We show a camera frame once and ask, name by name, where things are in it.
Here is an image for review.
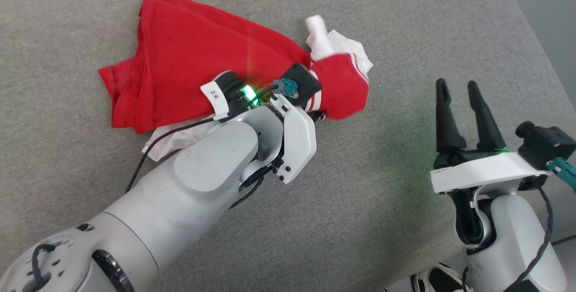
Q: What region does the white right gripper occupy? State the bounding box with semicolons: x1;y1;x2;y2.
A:
430;78;550;193

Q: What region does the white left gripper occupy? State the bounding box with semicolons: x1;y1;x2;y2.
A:
269;93;327;184

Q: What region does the red white basketball jersey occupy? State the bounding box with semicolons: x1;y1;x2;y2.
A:
98;0;374;162

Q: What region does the teal left camera connector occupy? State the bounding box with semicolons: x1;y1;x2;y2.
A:
272;78;300;100

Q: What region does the teal camera connector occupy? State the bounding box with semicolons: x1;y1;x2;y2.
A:
272;78;300;100
548;157;576;190

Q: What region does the white cable label tag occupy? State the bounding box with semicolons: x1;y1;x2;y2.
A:
200;71;235;121

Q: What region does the teal right camera connector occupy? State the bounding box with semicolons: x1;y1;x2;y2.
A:
548;157;576;190

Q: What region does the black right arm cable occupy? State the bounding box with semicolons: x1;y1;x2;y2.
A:
503;186;555;292

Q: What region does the black left camera cable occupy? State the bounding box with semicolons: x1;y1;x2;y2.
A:
125;83;279;193

